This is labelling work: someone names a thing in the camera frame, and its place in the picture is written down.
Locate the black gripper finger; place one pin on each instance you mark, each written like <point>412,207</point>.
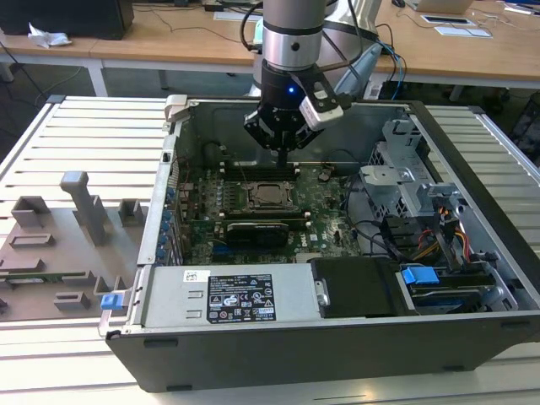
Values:
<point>259,128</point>
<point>306,137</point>

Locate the silver square CPU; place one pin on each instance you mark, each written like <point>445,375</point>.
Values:
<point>271,193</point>

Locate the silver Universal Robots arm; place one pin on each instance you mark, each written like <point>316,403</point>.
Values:
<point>291,34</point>

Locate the black RAM slot bank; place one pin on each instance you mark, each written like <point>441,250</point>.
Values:
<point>253,171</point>
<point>270,216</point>

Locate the CPU socket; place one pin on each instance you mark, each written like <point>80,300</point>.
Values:
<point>249,202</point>

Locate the round coin cell battery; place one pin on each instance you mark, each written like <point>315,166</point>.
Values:
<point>324,175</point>

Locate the pale blue teach pendant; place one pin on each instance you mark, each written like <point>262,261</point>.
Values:
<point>363,67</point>

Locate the green motherboard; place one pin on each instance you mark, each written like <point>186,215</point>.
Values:
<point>329,230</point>

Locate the silver metal drive cage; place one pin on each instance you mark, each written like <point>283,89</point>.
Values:
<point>392,185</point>

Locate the black graphics card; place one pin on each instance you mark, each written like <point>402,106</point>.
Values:
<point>257,235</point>

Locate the black plastic air shroud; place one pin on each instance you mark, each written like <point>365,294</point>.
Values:
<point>358,287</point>

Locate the blue disk carrier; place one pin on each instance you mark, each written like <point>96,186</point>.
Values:
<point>419,276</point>

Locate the silver laptop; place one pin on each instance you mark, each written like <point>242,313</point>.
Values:
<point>443,5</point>

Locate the grey power supply unit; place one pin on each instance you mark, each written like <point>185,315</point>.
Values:
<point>169,299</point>

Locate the black open PC case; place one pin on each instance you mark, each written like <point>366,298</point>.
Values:
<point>295,358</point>

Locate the black box on desk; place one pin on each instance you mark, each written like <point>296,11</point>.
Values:
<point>63,17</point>

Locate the blue case latch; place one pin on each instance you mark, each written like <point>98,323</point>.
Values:
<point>111,301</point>

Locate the crumpled white paper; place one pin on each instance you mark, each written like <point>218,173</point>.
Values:
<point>48,37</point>

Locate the grey parts rack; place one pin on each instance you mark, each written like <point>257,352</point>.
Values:
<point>63,249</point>

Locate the green RAM stick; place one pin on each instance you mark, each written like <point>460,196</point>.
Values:
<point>50,278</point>

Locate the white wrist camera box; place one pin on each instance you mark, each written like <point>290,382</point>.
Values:
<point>322,107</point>

